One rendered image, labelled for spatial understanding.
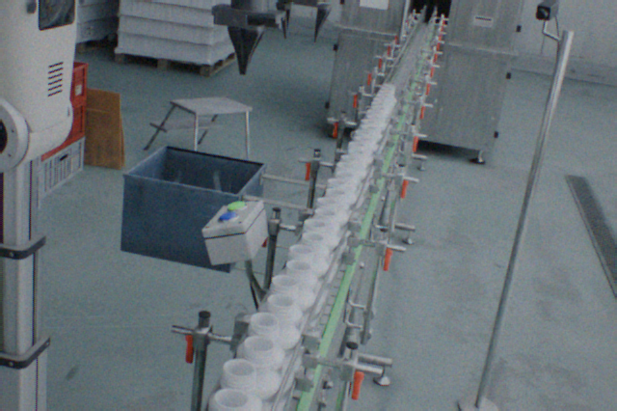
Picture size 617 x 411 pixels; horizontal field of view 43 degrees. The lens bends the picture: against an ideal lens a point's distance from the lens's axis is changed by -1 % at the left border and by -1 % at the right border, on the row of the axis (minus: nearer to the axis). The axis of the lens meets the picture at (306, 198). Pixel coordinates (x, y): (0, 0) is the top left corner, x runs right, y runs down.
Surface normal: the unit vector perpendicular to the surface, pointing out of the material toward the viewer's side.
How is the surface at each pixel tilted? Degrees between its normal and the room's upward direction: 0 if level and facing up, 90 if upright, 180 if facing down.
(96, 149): 98
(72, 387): 0
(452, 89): 90
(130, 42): 90
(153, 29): 90
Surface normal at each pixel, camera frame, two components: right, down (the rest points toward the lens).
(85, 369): 0.13, -0.93
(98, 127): -0.18, 0.49
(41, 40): 0.97, 0.18
